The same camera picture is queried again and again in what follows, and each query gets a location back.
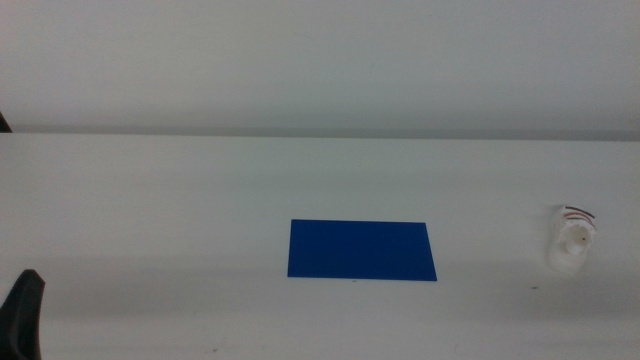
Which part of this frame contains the white shoe with striped straps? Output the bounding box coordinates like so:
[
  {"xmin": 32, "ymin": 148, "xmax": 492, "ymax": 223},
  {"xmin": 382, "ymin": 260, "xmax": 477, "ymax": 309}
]
[{"xmin": 546, "ymin": 203, "xmax": 598, "ymax": 275}]

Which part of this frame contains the blue rectangular mat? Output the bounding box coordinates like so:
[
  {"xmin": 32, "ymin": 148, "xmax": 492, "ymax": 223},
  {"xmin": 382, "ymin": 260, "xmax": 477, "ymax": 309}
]
[{"xmin": 286, "ymin": 218, "xmax": 438, "ymax": 282}]

